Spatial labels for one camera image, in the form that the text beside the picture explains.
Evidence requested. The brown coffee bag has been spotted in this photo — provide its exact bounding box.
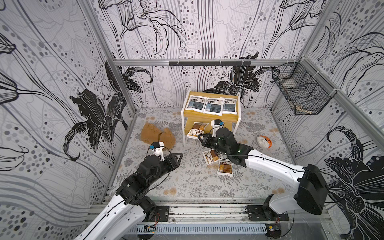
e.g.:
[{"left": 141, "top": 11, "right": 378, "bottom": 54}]
[
  {"left": 217, "top": 160, "right": 233, "bottom": 177},
  {"left": 203, "top": 150, "right": 220, "bottom": 166},
  {"left": 187, "top": 122, "right": 208, "bottom": 140}
]

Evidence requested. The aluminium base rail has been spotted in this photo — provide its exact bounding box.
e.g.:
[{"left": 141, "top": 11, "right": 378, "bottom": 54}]
[{"left": 85, "top": 197, "right": 332, "bottom": 224}]

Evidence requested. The black bar on frame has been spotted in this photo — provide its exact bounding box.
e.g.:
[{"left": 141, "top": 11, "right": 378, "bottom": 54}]
[{"left": 169, "top": 61, "right": 252, "bottom": 66}]

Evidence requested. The grey cable duct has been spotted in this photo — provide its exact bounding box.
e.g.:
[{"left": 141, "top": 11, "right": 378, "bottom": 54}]
[{"left": 127, "top": 223, "right": 267, "bottom": 235}]

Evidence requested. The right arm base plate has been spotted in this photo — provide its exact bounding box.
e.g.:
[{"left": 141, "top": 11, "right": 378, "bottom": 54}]
[{"left": 245, "top": 194, "right": 290, "bottom": 223}]

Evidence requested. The wooden two-tier shelf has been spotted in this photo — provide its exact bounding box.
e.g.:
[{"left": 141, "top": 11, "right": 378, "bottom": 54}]
[{"left": 181, "top": 90, "right": 242, "bottom": 147}]

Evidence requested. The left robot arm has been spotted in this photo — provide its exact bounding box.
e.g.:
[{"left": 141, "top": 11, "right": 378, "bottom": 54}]
[{"left": 75, "top": 153, "right": 183, "bottom": 240}]

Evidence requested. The blue coffee bag three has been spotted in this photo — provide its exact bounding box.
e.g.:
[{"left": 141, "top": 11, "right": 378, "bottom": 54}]
[{"left": 223, "top": 98, "right": 237, "bottom": 115}]

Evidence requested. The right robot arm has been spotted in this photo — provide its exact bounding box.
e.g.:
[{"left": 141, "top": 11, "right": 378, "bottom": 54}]
[{"left": 198, "top": 128, "right": 329, "bottom": 218}]

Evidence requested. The blue coffee bag one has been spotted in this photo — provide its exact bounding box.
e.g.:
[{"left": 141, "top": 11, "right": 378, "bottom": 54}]
[{"left": 185, "top": 95, "right": 207, "bottom": 113}]

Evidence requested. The blue coffee bag two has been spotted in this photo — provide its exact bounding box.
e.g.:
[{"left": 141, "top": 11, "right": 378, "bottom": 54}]
[{"left": 203, "top": 98, "right": 224, "bottom": 116}]

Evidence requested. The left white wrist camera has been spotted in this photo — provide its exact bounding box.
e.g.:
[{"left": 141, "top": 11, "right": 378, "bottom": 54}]
[{"left": 150, "top": 142, "right": 165, "bottom": 161}]

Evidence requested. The brown teddy bear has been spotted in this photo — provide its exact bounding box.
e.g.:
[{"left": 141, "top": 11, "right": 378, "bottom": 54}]
[{"left": 140, "top": 123, "right": 176, "bottom": 149}]

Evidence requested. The black wire basket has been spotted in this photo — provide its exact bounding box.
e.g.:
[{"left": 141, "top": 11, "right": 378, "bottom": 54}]
[{"left": 272, "top": 61, "right": 337, "bottom": 116}]

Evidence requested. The orange white toy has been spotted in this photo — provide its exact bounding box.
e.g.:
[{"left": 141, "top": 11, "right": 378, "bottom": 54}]
[{"left": 257, "top": 136, "right": 272, "bottom": 149}]

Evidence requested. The brown coffee bag top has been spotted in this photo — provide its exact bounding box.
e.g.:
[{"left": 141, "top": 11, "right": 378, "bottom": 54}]
[{"left": 203, "top": 150, "right": 220, "bottom": 166}]

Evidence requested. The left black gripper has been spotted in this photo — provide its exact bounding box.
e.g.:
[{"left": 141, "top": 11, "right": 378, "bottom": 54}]
[{"left": 146, "top": 153, "right": 184, "bottom": 186}]

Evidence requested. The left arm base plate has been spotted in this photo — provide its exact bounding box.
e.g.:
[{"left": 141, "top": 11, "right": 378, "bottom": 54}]
[{"left": 143, "top": 205, "right": 170, "bottom": 224}]

